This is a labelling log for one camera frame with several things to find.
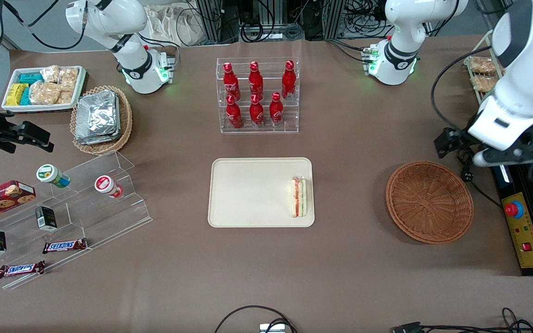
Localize black looped cable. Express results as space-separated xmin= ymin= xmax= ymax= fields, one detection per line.
xmin=214 ymin=305 xmax=298 ymax=333

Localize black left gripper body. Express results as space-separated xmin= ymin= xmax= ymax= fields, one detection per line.
xmin=452 ymin=129 xmax=479 ymax=154

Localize clear acrylic stepped shelf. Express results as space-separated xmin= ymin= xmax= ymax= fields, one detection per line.
xmin=0 ymin=149 xmax=153 ymax=290

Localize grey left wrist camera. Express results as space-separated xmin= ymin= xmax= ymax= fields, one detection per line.
xmin=472 ymin=141 xmax=533 ymax=168

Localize white rectangular snack tray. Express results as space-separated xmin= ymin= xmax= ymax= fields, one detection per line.
xmin=1 ymin=66 xmax=87 ymax=113

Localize white wire basket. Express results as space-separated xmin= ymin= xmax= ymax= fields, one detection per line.
xmin=464 ymin=32 xmax=505 ymax=105

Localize silver foil pouch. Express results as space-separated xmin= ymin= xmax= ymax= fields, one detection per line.
xmin=74 ymin=95 xmax=123 ymax=145
xmin=76 ymin=90 xmax=120 ymax=139

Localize triangular sandwich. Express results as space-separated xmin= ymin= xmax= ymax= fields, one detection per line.
xmin=291 ymin=176 xmax=309 ymax=218

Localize black control box yellow panel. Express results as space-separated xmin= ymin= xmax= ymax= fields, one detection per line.
xmin=485 ymin=153 xmax=533 ymax=277

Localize black power cable with plug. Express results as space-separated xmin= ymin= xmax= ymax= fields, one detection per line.
xmin=455 ymin=150 xmax=503 ymax=209

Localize bagged pastry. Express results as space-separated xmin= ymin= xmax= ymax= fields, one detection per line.
xmin=471 ymin=75 xmax=499 ymax=92
xmin=469 ymin=56 xmax=497 ymax=74

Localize clear acrylic bottle rack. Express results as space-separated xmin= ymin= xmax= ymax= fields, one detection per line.
xmin=216 ymin=57 xmax=300 ymax=135

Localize aluminium frame with cables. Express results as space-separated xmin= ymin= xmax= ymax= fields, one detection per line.
xmin=195 ymin=0 xmax=387 ymax=42

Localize red emergency stop button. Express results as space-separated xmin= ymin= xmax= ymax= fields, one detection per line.
xmin=504 ymin=201 xmax=524 ymax=219

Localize snickers chocolate bar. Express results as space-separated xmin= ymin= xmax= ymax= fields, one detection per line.
xmin=0 ymin=260 xmax=46 ymax=279
xmin=42 ymin=238 xmax=88 ymax=254

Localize red cola bottle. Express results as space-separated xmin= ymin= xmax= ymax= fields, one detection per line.
xmin=226 ymin=95 xmax=243 ymax=130
xmin=223 ymin=62 xmax=242 ymax=101
xmin=269 ymin=92 xmax=285 ymax=127
xmin=248 ymin=61 xmax=264 ymax=100
xmin=249 ymin=94 xmax=265 ymax=128
xmin=281 ymin=60 xmax=297 ymax=100

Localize green lid yogurt cup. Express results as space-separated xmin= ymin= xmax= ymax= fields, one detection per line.
xmin=36 ymin=164 xmax=71 ymax=188

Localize yellow snack pack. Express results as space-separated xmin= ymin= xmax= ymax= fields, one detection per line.
xmin=6 ymin=83 xmax=29 ymax=106

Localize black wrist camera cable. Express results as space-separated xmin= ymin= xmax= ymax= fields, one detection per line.
xmin=430 ymin=44 xmax=495 ymax=134

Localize oval light wicker basket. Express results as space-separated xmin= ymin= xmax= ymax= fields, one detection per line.
xmin=70 ymin=86 xmax=133 ymax=155

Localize black tangled cables with connector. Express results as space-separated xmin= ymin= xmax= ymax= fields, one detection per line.
xmin=391 ymin=308 xmax=533 ymax=333

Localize round brown wicker basket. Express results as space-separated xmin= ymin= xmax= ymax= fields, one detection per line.
xmin=385 ymin=160 xmax=474 ymax=245

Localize red lid yogurt cup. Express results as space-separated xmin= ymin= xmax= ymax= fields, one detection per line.
xmin=94 ymin=175 xmax=124 ymax=199

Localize beige plastic tray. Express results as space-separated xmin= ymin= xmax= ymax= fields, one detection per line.
xmin=208 ymin=157 xmax=316 ymax=228

